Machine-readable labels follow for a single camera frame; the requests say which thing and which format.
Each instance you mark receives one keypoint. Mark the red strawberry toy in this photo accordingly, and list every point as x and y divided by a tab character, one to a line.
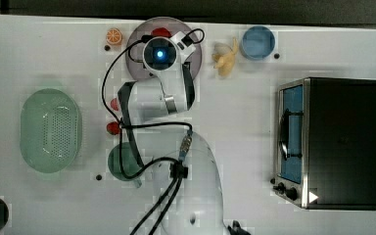
113	128

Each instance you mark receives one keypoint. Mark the grey round plate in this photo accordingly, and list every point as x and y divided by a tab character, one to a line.
136	68

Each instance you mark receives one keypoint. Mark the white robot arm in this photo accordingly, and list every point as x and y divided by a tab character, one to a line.
185	176

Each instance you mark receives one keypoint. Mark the orange slice toy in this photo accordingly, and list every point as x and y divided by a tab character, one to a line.
114	36

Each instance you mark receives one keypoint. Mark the blue round cup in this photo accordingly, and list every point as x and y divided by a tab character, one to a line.
257	43

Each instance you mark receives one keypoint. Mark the peeled banana toy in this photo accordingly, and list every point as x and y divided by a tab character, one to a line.
225	56

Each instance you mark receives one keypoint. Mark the silver toaster oven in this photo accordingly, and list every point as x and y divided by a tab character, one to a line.
325	154

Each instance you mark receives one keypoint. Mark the red tomato toy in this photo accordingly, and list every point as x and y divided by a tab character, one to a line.
114	104

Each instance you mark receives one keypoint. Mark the green perforated colander basket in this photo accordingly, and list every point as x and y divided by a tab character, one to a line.
51	130

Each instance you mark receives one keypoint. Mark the green mug with handle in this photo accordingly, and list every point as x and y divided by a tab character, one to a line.
121	160

